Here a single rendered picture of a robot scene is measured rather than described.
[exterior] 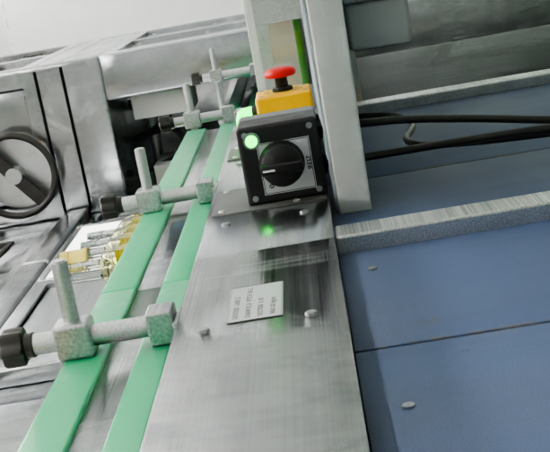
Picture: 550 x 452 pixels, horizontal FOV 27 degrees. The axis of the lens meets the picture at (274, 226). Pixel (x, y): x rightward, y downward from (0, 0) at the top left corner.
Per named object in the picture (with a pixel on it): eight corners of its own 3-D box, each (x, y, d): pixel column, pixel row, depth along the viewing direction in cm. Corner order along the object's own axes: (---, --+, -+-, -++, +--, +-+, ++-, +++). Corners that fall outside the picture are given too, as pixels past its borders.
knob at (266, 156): (308, 180, 111) (309, 187, 108) (263, 188, 111) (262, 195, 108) (301, 136, 110) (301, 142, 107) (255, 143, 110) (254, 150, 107)
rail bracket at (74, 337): (187, 328, 84) (13, 357, 85) (168, 235, 83) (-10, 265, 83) (182, 347, 80) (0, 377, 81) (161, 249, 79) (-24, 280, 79)
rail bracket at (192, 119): (246, 174, 189) (173, 186, 190) (228, 74, 185) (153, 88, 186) (245, 178, 186) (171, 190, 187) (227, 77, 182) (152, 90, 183)
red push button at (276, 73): (267, 94, 143) (263, 67, 142) (299, 89, 143) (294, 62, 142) (267, 98, 139) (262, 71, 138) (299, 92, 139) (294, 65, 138)
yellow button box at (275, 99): (321, 134, 146) (265, 144, 146) (312, 78, 144) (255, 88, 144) (323, 143, 139) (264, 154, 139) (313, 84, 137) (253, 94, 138)
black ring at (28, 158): (70, 207, 276) (-15, 221, 277) (50, 122, 270) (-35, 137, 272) (65, 212, 271) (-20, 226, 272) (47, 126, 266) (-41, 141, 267)
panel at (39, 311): (228, 213, 250) (79, 238, 252) (226, 200, 249) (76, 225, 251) (197, 358, 163) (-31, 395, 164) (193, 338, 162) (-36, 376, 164)
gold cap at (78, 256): (86, 251, 165) (56, 256, 165) (91, 273, 166) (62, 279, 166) (90, 243, 168) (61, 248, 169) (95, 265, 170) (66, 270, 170)
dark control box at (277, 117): (329, 178, 119) (251, 190, 120) (317, 103, 117) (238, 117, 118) (333, 194, 111) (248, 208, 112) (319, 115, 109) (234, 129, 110)
